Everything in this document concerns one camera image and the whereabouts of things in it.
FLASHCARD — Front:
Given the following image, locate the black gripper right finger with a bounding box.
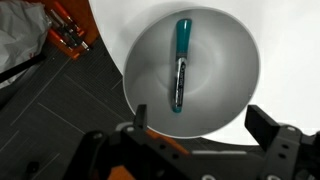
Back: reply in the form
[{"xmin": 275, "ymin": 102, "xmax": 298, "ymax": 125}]
[{"xmin": 244, "ymin": 104, "xmax": 282, "ymax": 153}]

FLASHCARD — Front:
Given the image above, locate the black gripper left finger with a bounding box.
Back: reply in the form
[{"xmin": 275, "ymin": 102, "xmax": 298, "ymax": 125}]
[{"xmin": 134, "ymin": 104, "xmax": 148, "ymax": 132}]

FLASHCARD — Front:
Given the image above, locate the teal marker pen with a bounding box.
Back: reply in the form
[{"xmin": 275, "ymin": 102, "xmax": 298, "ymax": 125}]
[{"xmin": 170, "ymin": 18, "xmax": 193, "ymax": 114}]

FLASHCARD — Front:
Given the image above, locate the grey round bowl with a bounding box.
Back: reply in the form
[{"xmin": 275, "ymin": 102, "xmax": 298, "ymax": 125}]
[{"xmin": 122, "ymin": 6, "xmax": 261, "ymax": 140}]

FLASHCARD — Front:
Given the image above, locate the white plastic bag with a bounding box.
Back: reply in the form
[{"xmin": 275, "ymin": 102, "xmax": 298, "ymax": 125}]
[{"xmin": 0, "ymin": 0, "xmax": 53, "ymax": 89}]

